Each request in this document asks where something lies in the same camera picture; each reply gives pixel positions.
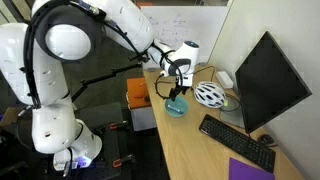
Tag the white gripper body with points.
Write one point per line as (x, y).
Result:
(186, 80)

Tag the blue marker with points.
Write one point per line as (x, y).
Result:
(175, 109)

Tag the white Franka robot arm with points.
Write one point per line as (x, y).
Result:
(50, 100)

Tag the teal bowl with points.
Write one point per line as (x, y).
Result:
(181, 106)

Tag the white bicycle helmet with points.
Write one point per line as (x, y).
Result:
(209, 94)

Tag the orange box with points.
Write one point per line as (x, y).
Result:
(137, 93)

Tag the white drawer cabinet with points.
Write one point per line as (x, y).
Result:
(143, 118)

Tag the small white box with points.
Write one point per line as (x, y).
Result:
(224, 79)

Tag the yellow sticky note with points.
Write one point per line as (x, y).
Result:
(226, 103)

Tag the whiteboard with drawings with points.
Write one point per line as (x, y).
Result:
(200, 30)

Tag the black keyboard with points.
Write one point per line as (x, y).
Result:
(236, 141)

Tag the black computer monitor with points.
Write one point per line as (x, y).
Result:
(266, 83)

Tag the orange chair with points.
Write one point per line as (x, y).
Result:
(144, 4)

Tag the black computer mouse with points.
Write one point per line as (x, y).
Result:
(265, 139)

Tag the brown cardboard box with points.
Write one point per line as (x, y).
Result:
(9, 116)

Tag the gray monitor base plate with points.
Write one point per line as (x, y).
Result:
(233, 116)

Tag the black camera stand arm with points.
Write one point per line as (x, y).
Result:
(106, 76)

